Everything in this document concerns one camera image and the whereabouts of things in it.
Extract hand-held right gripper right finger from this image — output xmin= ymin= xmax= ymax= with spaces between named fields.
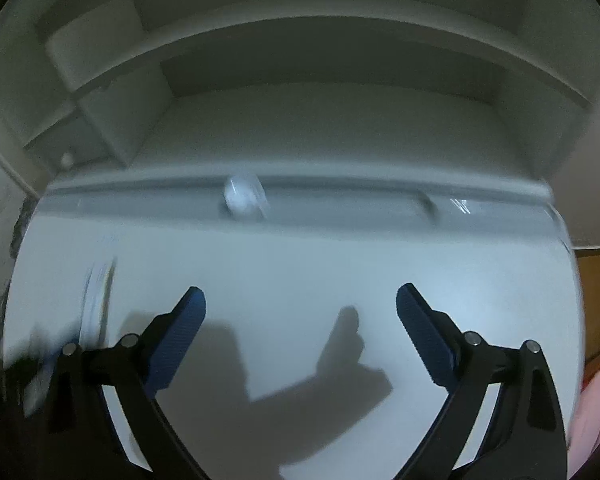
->
xmin=396 ymin=282 xmax=566 ymax=480

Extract pink blanket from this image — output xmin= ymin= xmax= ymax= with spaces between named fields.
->
xmin=567 ymin=342 xmax=600 ymax=480

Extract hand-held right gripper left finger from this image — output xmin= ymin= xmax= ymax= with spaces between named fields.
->
xmin=45 ymin=286 xmax=213 ymax=480

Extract white desk shelf unit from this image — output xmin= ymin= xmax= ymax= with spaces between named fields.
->
xmin=0 ymin=0 xmax=600 ymax=196

